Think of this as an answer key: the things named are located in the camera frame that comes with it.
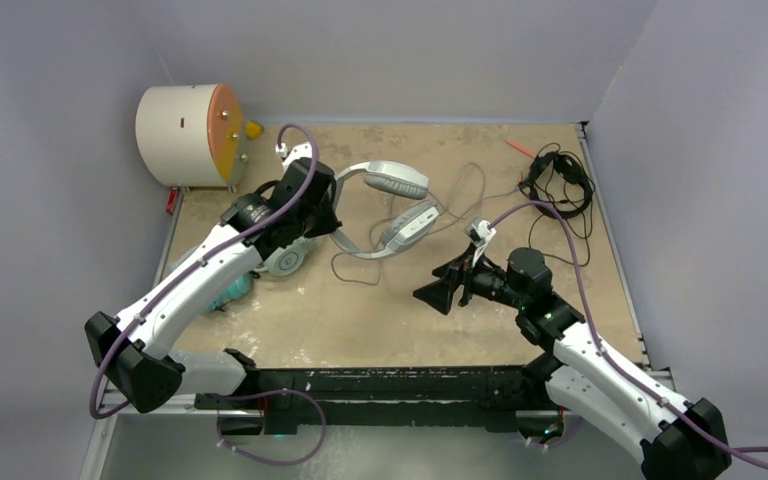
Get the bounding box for yellow small object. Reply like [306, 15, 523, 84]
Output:
[244, 121, 264, 140]

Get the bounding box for black headphones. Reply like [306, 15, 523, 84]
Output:
[517, 142, 595, 267]

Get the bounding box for orange pencil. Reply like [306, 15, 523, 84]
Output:
[505, 139, 537, 159]

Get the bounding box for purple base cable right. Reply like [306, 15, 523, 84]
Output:
[526, 417, 584, 451]

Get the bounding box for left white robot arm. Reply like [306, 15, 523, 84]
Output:
[84, 154, 339, 413]

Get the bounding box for mint green headphones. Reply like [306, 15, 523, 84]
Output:
[168, 235, 319, 280]

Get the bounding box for white grey headphones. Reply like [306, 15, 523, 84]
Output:
[330, 160, 440, 260]

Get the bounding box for teal cat-ear headphones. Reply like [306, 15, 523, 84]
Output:
[206, 272, 253, 313]

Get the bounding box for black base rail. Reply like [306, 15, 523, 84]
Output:
[195, 354, 578, 443]

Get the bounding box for white cylinder drum orange lid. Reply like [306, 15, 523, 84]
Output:
[135, 83, 246, 190]

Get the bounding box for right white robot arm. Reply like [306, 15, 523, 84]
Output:
[412, 248, 732, 479]

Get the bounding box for red clamp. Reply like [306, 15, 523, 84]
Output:
[165, 188, 180, 215]

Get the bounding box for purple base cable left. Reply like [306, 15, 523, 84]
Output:
[216, 388, 328, 468]

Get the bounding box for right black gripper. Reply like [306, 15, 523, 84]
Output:
[414, 241, 527, 315]

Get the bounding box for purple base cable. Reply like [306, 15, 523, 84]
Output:
[216, 388, 328, 468]
[526, 417, 584, 451]

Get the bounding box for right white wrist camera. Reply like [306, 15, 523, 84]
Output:
[465, 219, 497, 266]

